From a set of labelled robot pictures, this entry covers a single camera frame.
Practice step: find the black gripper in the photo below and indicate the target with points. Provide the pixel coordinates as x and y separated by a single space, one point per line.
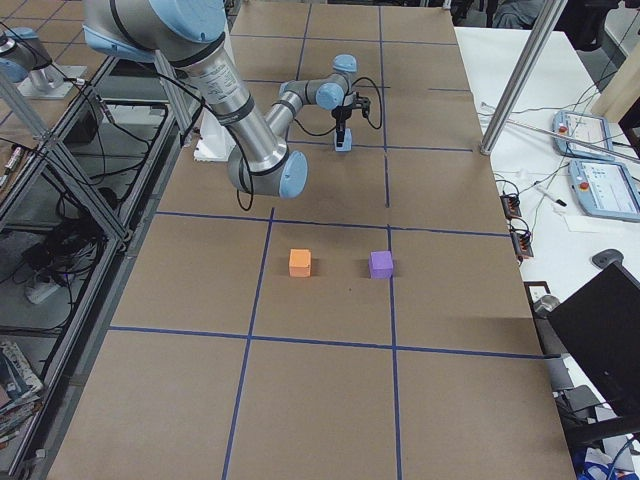
341 118

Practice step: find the light blue foam block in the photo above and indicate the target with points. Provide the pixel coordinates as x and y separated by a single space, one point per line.
342 140

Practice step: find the second grey robot arm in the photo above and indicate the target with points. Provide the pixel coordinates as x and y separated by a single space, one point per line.
26 62

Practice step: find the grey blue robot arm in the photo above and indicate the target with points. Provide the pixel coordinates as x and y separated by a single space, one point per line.
191 36

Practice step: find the orange foam block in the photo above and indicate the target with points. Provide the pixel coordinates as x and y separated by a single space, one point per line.
300 263

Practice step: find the purple foam block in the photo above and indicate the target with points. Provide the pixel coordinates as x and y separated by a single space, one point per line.
381 265

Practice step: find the upper orange connector box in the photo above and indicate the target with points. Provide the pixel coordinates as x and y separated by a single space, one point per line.
511 206

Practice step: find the orange connector box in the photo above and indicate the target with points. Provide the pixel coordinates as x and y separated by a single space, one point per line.
511 206
522 243

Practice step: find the white side table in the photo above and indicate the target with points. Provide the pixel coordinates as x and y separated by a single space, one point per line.
564 238

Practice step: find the lower orange connector box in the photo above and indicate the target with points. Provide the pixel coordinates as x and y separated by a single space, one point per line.
522 243

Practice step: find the black marker pen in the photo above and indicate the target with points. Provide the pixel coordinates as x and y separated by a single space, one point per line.
545 193

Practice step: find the upper teach pendant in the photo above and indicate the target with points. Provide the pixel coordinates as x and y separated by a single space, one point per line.
582 136

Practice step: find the teach pendant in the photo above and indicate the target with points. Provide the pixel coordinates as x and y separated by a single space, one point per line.
582 136
604 189

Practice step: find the lower teach pendant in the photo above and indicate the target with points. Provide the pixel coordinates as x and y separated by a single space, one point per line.
604 189

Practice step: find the black monitor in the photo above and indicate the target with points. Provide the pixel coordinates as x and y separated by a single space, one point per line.
599 327

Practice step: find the white power strip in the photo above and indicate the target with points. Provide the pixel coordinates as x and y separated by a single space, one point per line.
37 290

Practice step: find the stack of magazines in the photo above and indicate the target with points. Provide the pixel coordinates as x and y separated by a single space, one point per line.
20 391

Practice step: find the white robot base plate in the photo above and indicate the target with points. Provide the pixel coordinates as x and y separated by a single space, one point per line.
214 143

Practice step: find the aluminium frame post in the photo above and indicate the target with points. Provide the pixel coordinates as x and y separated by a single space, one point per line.
536 41

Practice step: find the aluminium frame rack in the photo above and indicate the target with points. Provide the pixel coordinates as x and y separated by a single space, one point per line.
78 180

